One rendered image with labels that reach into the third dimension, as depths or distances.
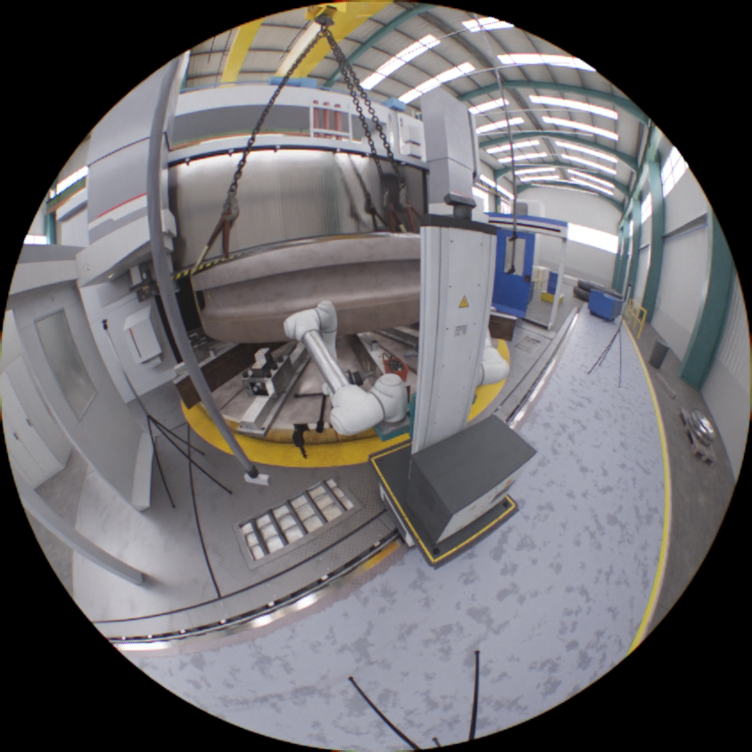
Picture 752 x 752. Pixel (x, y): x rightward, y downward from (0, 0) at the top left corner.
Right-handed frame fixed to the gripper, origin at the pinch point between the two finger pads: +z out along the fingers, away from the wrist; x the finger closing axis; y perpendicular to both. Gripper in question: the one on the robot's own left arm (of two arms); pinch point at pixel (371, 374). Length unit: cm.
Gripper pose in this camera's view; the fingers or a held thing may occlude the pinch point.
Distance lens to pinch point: 172.7
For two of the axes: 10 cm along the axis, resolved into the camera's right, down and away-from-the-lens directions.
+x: 3.1, 5.1, -8.0
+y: 1.6, 8.1, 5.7
